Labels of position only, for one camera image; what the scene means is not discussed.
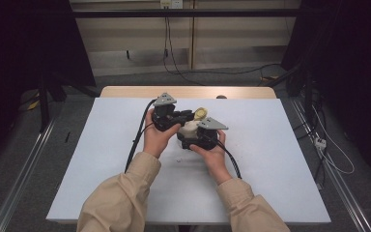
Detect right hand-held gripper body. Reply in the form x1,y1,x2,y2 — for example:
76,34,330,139
190,116,229,152

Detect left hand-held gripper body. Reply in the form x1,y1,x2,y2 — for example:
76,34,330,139
151,92,184,132

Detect glass jar with cream lid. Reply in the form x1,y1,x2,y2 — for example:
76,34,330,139
177,106,209,141

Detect person's right hand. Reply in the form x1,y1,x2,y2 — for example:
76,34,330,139
188,129,234,186

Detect person's left hand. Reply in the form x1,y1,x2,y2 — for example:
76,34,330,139
142,108,182,160

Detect wooden table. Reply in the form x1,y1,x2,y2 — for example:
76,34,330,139
99,85,277,100

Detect white board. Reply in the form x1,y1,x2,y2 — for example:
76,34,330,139
45,97,332,225

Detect black horizontal bar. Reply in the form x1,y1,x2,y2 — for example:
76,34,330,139
71,8,304,19

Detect white power strip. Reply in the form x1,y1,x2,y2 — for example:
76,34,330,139
313,136,328,151

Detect black metal stand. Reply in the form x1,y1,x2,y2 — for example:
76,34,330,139
38,74,51,133

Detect yellow floor tape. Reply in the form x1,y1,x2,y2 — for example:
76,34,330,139
26,93,42,111

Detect black curtain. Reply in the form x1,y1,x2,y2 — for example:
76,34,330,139
280,0,371,182
0,0,97,172

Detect right hand-held gripper black cable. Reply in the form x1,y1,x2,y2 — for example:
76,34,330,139
206,134,243,180

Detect hand-held gripper black cable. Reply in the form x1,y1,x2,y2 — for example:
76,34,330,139
124,99,157,174
206,134,243,180

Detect left hand-held gripper black cable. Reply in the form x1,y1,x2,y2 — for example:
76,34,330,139
124,99,157,174

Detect black hanging cable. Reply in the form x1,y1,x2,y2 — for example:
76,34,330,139
161,8,206,87

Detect wooden wall post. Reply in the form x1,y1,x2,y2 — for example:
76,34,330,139
187,0,197,71

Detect bundle of black cables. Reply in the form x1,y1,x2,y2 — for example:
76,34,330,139
292,93,328,182

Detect white wall socket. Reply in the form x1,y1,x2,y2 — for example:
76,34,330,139
159,0,185,10

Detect white cable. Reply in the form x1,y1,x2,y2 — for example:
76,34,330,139
311,105,357,176

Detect metal floor rail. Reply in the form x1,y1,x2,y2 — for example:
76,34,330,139
0,118,58,232
289,96,371,232

